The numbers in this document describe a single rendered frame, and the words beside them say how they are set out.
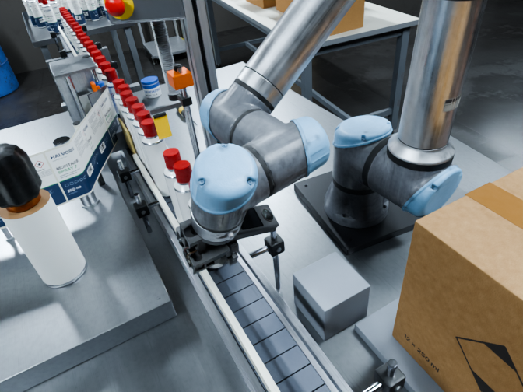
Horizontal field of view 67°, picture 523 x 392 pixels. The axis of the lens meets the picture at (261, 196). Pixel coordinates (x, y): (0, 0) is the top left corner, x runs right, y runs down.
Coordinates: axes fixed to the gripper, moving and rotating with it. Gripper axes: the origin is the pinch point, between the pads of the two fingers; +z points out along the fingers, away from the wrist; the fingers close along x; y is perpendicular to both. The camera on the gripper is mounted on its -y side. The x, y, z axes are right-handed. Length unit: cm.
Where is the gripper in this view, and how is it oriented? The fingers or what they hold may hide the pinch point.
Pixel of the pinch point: (219, 253)
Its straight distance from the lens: 77.2
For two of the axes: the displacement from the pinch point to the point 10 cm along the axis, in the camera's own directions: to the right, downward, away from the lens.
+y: -8.7, 3.6, -3.3
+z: -1.7, 4.3, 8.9
